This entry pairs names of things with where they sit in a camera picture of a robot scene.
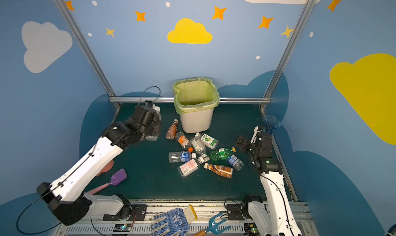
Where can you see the green white label bottle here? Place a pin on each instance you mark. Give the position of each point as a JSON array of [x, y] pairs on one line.
[[208, 141]]

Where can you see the clear bottle white label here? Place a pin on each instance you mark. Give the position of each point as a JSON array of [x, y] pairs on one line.
[[199, 148]]

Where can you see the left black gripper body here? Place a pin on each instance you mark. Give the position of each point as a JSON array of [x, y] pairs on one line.
[[151, 120]]

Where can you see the blue dotted work glove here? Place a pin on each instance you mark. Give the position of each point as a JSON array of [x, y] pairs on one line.
[[175, 222]]

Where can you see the clear ribbed water bottle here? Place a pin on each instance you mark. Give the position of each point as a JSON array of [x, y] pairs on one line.
[[152, 138]]

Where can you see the teal garden hand fork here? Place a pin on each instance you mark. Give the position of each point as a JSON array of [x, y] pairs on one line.
[[213, 226]]

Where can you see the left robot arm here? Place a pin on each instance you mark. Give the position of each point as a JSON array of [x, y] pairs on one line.
[[65, 196]]

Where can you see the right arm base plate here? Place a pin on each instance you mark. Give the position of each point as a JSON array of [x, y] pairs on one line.
[[235, 213]]

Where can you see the purple pink toy shovel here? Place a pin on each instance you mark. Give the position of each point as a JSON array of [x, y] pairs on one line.
[[116, 178]]

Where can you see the green plastic bottle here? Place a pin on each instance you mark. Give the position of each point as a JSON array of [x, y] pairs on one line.
[[222, 153]]

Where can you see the controller board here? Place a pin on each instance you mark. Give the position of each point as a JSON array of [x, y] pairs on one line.
[[250, 230], [126, 228]]

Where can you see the left controller board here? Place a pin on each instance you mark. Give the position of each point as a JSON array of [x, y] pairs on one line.
[[126, 228]]

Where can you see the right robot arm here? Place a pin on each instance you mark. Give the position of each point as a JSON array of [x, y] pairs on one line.
[[276, 219]]

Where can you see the pink watering can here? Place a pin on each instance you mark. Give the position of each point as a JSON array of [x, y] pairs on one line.
[[106, 168]]

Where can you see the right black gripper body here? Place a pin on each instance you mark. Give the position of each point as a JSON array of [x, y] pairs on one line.
[[252, 143]]

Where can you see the pink label square bottle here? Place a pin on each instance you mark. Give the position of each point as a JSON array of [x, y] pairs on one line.
[[190, 167]]

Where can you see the right controller board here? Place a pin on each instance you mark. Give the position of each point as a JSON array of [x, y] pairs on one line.
[[250, 230]]

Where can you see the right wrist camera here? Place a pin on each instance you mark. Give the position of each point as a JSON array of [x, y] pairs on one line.
[[257, 135]]

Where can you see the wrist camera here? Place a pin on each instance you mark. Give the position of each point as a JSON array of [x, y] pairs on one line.
[[156, 108], [257, 135]]

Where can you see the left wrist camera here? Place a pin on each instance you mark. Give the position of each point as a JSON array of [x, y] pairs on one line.
[[156, 108]]

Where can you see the white plastic waste bin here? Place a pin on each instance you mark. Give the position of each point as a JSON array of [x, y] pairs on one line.
[[193, 122]]

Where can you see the blue label clear bottle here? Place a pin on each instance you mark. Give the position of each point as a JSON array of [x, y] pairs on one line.
[[181, 156]]

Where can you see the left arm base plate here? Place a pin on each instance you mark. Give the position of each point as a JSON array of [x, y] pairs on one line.
[[134, 212]]

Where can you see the brown Nescafe coffee bottle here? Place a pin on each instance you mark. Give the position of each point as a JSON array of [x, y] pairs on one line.
[[172, 130]]

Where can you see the orange label clear bottle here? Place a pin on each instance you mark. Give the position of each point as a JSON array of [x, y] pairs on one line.
[[183, 141]]

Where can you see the green bin liner bag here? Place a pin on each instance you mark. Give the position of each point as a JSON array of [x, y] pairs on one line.
[[195, 95]]

